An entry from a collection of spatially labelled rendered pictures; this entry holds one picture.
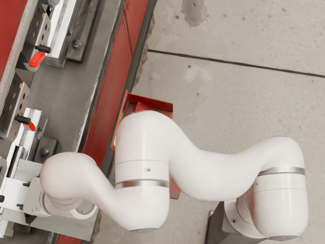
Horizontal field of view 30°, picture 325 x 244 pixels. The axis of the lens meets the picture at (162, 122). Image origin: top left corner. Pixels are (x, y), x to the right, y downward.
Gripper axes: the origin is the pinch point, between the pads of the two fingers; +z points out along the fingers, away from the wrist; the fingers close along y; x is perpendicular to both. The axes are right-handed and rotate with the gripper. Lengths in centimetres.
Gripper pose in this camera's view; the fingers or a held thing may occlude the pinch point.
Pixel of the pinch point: (26, 196)
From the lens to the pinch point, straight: 177.4
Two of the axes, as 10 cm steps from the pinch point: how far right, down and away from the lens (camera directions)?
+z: -6.2, 0.5, 7.8
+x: 7.5, 3.4, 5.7
